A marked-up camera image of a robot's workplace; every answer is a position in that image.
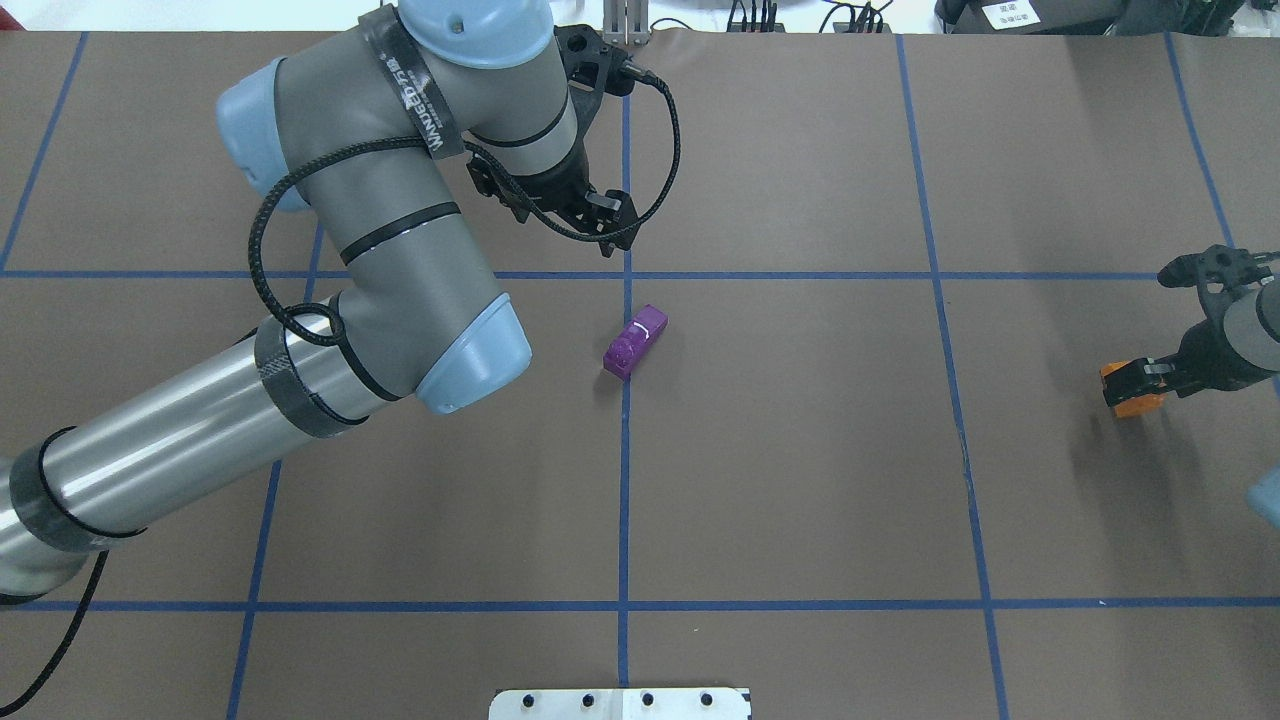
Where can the orange trapezoid block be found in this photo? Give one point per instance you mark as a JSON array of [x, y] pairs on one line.
[[1138, 407]]

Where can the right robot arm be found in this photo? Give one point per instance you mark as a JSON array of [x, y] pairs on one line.
[[1161, 464]]

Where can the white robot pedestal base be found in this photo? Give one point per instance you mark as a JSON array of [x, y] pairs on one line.
[[716, 702]]

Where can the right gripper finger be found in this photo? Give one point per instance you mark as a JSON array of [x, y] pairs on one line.
[[1125, 382]]

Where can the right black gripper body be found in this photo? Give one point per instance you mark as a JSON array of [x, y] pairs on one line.
[[1214, 356]]

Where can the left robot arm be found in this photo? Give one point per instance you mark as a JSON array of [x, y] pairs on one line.
[[374, 285]]

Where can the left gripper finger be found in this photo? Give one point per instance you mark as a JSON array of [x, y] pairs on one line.
[[619, 240], [612, 206]]

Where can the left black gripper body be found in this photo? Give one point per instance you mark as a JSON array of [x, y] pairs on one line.
[[556, 184]]

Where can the purple trapezoid block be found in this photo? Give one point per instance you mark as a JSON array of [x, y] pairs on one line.
[[631, 345]]

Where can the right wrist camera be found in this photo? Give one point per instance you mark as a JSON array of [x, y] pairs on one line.
[[1220, 275]]

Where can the aluminium frame post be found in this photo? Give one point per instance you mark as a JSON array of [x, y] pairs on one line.
[[626, 22]]

